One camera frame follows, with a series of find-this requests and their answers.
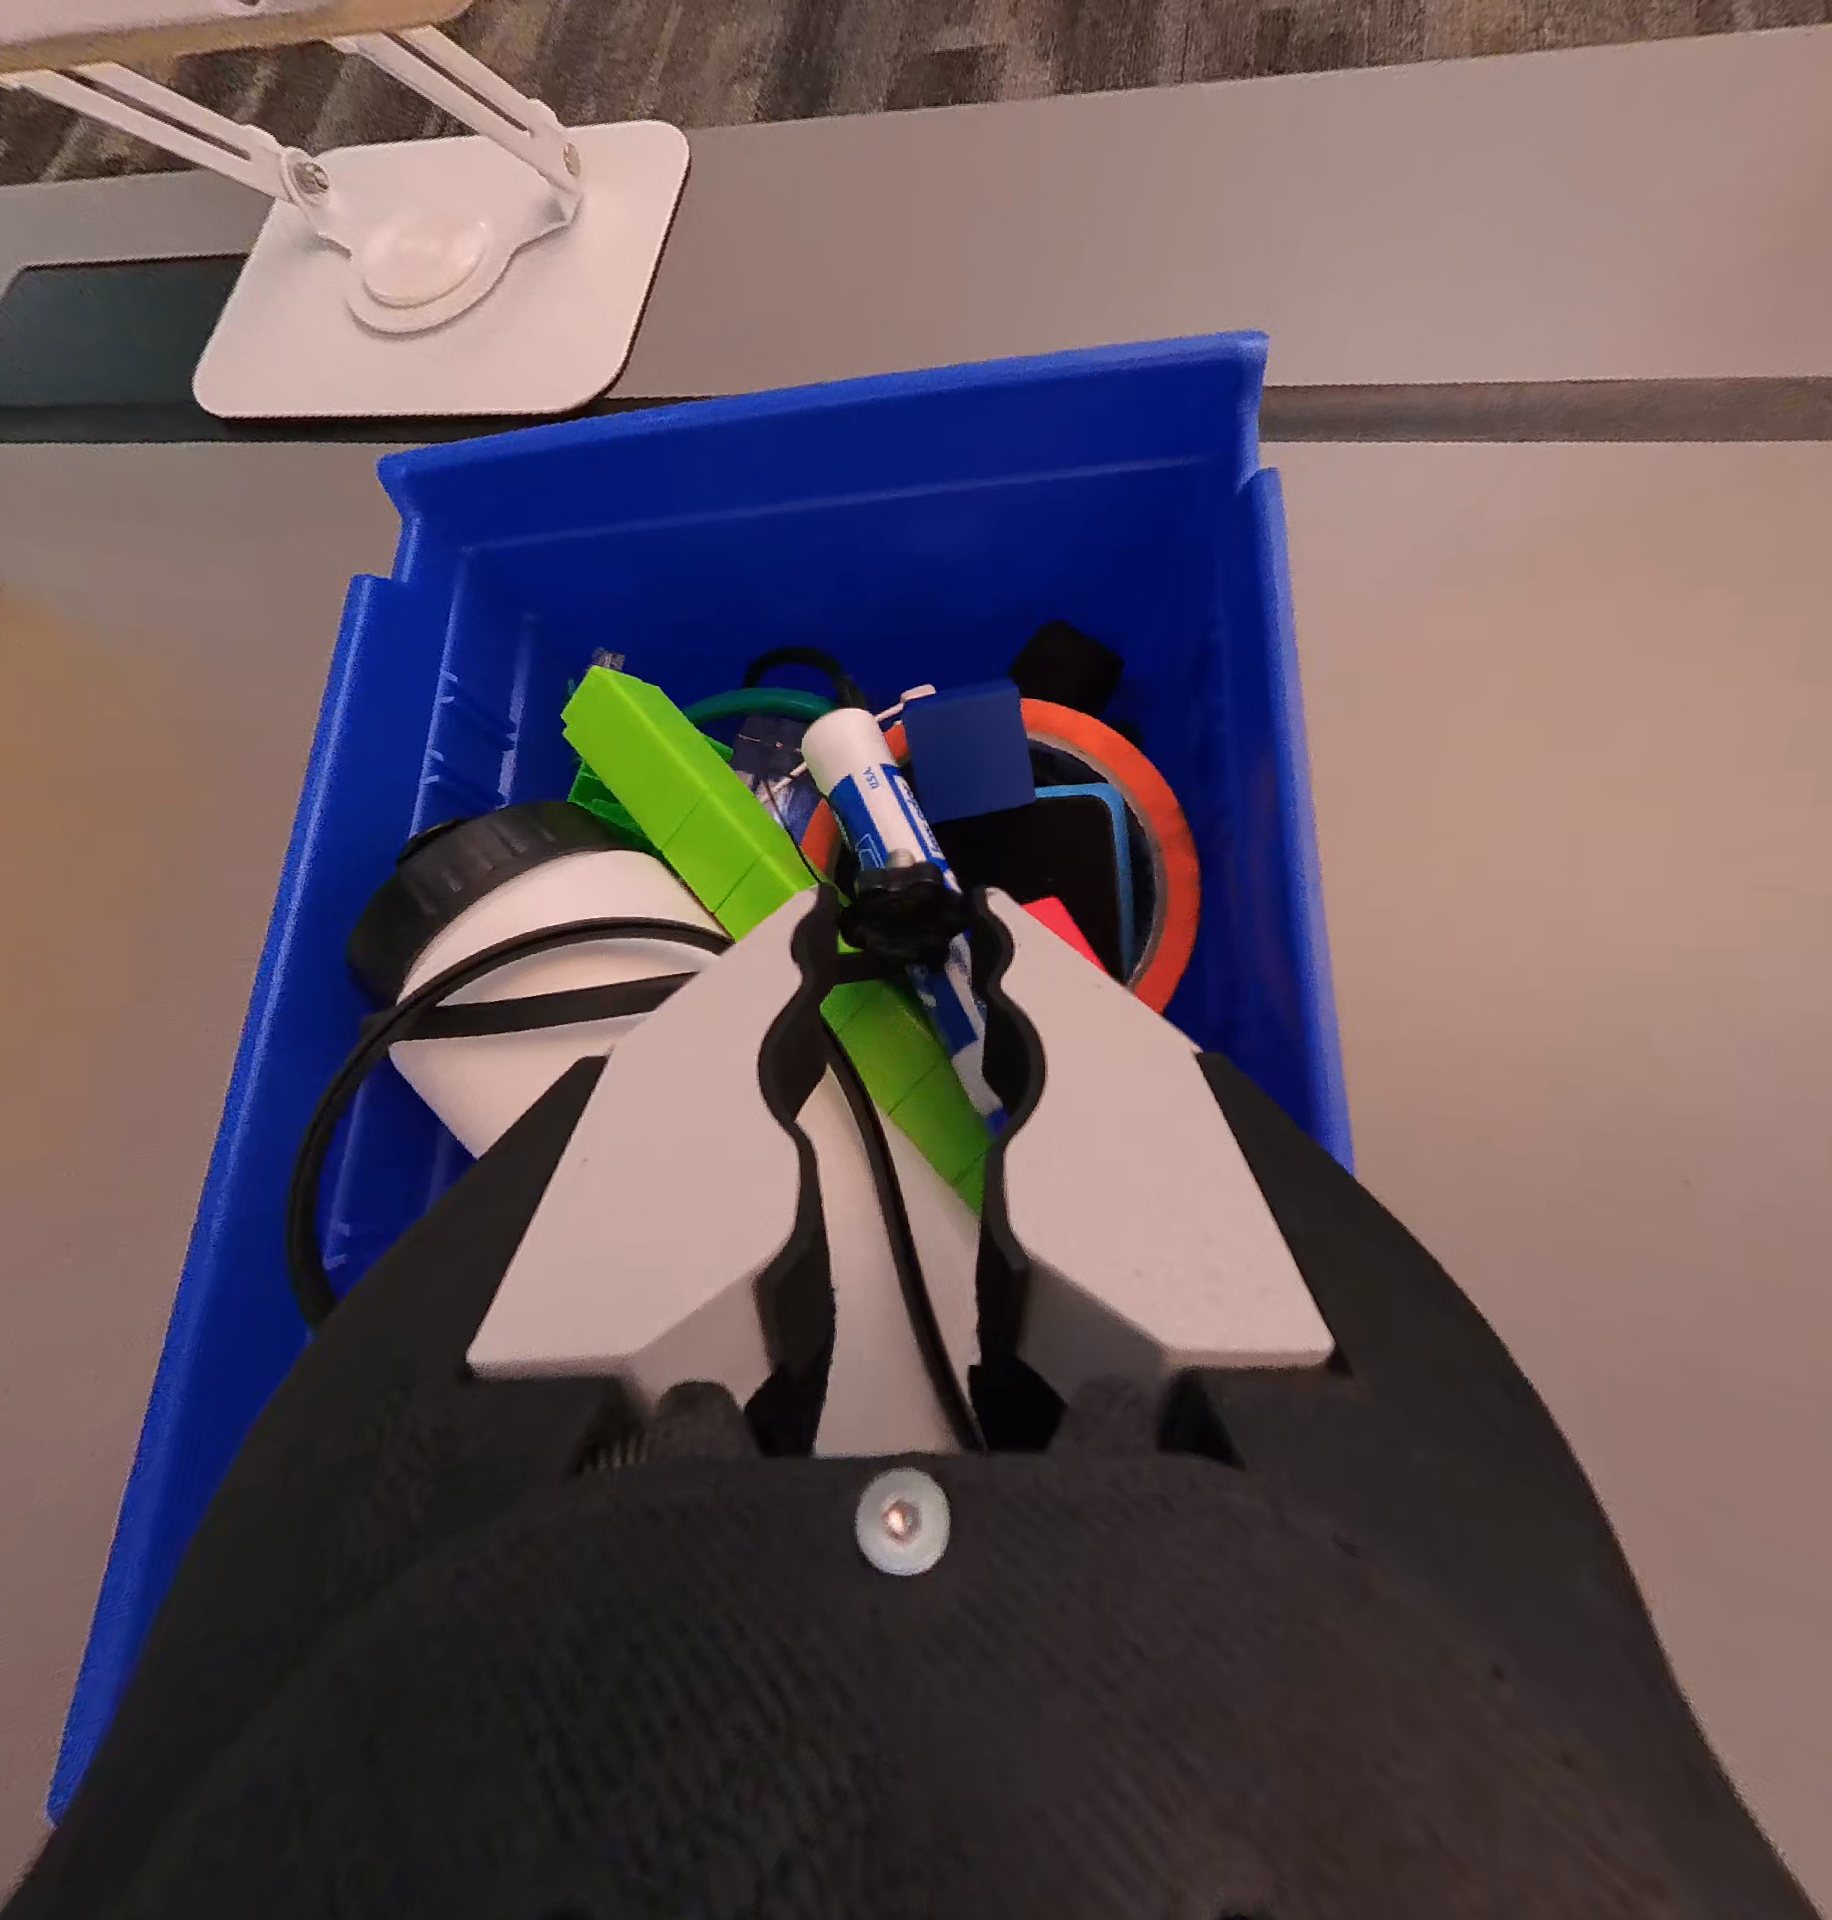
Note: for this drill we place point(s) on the blue square block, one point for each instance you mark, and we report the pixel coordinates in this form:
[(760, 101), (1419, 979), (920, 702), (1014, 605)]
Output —
[(970, 751)]

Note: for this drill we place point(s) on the red block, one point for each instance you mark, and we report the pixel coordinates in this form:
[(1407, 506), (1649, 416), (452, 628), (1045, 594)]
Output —
[(1073, 928)]

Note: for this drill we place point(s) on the white and blue marker pen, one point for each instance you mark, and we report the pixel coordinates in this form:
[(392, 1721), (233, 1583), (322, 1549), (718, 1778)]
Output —
[(871, 786)]

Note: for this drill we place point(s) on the white bottle with black cap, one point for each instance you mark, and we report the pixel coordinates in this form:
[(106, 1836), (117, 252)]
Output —
[(554, 900)]

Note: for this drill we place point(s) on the orange tape roll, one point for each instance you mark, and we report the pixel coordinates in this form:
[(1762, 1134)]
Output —
[(1162, 841)]

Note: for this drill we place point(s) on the blue plastic bin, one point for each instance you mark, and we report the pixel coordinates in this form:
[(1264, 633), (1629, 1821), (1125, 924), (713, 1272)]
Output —
[(856, 509)]

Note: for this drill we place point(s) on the white document stand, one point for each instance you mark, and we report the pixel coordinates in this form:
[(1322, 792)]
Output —
[(439, 272)]

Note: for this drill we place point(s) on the small black block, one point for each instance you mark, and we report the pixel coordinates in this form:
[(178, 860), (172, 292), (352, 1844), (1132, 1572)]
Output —
[(1070, 663)]

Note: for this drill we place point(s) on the green building bricks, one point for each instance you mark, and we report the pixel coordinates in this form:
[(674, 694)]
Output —
[(690, 794)]

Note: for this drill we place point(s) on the black case with blue edge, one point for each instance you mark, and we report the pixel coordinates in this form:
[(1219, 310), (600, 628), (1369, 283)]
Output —
[(1053, 855)]

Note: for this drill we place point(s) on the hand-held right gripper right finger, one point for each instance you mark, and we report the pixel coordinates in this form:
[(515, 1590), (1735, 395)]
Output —
[(1140, 1202)]

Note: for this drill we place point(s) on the black knob screw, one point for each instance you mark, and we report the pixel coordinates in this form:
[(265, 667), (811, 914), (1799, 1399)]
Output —
[(902, 917)]

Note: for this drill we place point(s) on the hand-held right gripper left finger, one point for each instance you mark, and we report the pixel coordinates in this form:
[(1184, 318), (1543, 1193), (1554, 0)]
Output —
[(660, 1202)]

